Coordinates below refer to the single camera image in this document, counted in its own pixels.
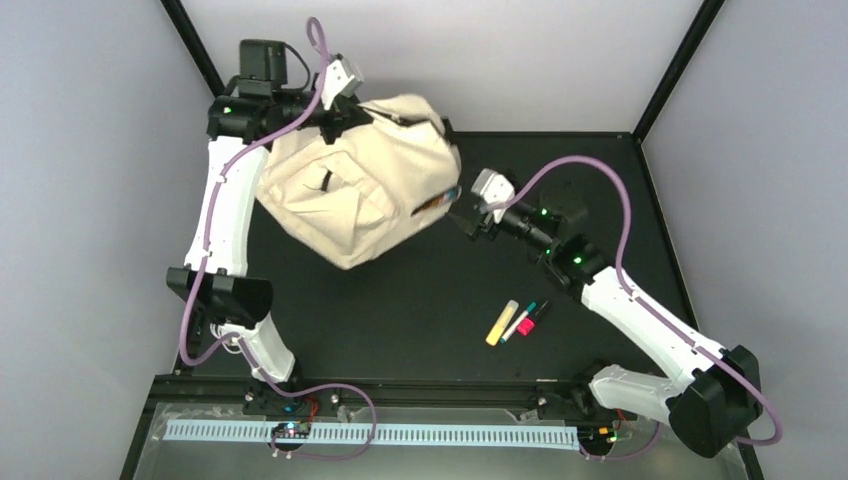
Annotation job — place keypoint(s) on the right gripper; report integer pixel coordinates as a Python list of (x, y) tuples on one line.
[(480, 222)]

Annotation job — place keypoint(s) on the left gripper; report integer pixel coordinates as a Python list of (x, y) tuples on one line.
[(341, 108)]

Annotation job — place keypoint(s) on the blue dog book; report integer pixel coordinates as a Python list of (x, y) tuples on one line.
[(444, 198)]

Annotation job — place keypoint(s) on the beige canvas backpack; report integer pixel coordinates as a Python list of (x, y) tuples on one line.
[(352, 201)]

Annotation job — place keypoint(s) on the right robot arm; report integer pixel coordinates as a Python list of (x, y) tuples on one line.
[(704, 392)]

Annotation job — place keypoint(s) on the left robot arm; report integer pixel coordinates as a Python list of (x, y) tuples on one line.
[(224, 307)]

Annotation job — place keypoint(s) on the yellow highlighter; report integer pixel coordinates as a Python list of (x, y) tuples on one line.
[(504, 318)]

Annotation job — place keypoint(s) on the teal white marker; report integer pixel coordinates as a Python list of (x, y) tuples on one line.
[(517, 321)]

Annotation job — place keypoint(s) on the pink black highlighter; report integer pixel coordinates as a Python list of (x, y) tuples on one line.
[(533, 317)]

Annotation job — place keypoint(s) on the small circuit board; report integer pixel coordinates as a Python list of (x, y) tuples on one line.
[(291, 430)]

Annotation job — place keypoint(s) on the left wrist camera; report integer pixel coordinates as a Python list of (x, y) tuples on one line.
[(341, 79)]

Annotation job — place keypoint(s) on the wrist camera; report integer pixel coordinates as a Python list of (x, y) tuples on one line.
[(341, 79), (494, 191)]

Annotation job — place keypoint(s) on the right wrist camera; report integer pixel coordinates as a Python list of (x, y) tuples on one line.
[(494, 191)]

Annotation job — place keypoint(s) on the black frame rail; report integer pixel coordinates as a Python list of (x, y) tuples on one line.
[(566, 401)]

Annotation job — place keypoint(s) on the light blue slotted cable duct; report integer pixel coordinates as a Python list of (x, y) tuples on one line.
[(386, 434)]

